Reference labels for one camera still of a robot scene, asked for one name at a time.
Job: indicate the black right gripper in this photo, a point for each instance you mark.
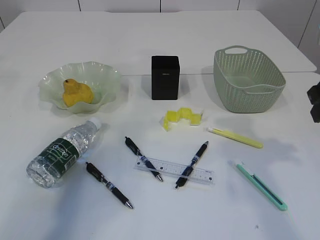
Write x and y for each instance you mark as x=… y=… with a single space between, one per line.
x=314 y=97

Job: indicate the yellow waste paper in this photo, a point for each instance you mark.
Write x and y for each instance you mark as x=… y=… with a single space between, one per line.
x=184 y=113

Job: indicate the yellow pear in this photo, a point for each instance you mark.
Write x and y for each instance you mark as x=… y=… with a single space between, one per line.
x=75 y=92

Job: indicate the clear plastic water bottle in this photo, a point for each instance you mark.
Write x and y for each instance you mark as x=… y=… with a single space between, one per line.
x=60 y=155

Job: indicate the green plastic woven basket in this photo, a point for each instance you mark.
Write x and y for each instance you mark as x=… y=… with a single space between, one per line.
x=247 y=81

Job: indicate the yellow utility knife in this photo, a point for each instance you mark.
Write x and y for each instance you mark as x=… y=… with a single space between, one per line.
x=236 y=137

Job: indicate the teal utility knife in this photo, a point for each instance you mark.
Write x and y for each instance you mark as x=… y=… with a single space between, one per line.
x=260 y=185

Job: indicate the black square pen holder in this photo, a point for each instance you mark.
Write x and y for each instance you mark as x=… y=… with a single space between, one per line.
x=165 y=75

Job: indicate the black pen right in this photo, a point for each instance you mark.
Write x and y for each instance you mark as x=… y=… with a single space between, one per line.
x=189 y=169

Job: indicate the black pen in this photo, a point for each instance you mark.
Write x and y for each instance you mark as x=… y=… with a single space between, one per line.
x=189 y=169
x=108 y=184
x=134 y=148

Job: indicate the clear plastic ruler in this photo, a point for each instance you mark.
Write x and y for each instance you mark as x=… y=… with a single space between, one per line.
x=175 y=170

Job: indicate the black pen middle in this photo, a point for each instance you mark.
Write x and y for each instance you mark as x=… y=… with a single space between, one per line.
x=134 y=148

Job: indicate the green ruffled glass plate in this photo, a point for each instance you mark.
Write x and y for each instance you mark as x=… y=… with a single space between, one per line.
x=103 y=80

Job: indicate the black pen left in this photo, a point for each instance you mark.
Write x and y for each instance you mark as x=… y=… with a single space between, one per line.
x=108 y=184

